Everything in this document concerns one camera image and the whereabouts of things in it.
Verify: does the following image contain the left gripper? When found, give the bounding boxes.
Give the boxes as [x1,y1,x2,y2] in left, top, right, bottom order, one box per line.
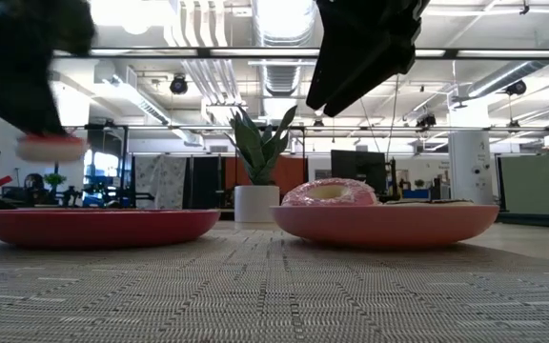
[0,0,97,137]

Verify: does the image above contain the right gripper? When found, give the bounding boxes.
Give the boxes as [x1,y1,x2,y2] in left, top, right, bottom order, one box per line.
[305,0,431,118]

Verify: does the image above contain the small red frosted donut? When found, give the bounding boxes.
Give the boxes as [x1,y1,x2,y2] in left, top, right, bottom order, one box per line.
[15,133,88,164]

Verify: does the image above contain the large pink frosted donut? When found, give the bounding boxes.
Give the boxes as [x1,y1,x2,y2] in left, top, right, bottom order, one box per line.
[280,177,379,207]

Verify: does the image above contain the small green background plant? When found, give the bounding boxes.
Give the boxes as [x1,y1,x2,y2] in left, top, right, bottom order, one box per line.
[43,172,68,188]

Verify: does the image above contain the black ceiling spotlight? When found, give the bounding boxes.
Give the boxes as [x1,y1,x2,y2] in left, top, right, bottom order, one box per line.
[416,112,438,130]
[169,74,190,96]
[504,79,528,97]

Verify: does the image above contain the black computer monitor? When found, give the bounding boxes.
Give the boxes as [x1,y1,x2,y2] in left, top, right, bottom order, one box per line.
[330,149,388,194]

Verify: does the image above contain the dark red round plate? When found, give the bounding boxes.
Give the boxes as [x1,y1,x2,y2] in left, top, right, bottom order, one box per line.
[0,208,222,250]

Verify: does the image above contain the green broad-leaf plant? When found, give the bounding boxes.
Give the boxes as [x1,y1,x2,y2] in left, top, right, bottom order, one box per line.
[223,104,299,187]

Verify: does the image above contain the white patterned hanging cloth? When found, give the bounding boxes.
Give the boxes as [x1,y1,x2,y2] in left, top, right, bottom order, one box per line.
[132,154,188,212]

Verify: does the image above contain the white round column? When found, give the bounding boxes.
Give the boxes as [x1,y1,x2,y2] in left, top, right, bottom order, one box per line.
[447,130,495,206]

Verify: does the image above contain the light pink round plate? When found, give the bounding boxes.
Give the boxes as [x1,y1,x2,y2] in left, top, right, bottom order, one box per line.
[270,203,500,249]

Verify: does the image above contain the white plant pot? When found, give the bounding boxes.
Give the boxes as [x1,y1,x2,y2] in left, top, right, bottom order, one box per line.
[234,184,281,224]

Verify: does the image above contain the black hanging panel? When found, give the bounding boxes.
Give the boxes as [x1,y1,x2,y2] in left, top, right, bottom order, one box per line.
[191,155,223,211]

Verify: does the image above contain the grey woven table mat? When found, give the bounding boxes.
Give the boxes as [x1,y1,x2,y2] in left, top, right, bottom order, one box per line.
[0,228,549,343]

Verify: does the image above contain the black metal stand frame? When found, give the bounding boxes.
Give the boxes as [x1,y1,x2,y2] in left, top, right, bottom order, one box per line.
[83,124,131,209]

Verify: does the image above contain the orange wall panel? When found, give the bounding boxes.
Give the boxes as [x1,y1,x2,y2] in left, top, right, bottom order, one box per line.
[224,155,309,188]

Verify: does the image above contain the green partition wall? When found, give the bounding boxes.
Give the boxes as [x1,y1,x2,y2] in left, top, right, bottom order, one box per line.
[497,152,549,214]

